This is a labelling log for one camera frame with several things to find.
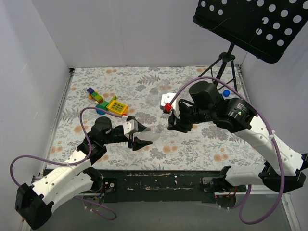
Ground clear bottle blue label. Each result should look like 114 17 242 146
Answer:
222 90 231 97

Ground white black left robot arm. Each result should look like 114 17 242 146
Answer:
15 116 152 230

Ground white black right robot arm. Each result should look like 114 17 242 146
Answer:
160 81 308 193

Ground green blue toy blocks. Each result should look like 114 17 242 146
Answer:
96 96 117 115

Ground yellow window toy block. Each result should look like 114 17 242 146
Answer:
107 100 128 116

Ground toy block car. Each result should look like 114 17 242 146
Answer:
87 88 104 103

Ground black music stand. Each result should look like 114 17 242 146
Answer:
192 0 308 79

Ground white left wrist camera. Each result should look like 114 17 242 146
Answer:
123 120 137 137

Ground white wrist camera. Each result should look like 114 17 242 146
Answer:
160 92 180 119
123 120 137 137

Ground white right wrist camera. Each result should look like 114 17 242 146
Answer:
160 92 180 119

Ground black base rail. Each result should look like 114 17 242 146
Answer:
90 170 246 203

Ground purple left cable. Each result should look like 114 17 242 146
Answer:
9 107 128 220

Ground purple cable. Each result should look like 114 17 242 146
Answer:
166 76 286 225
9 107 128 220

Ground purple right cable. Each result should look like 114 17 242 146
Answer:
166 76 286 225

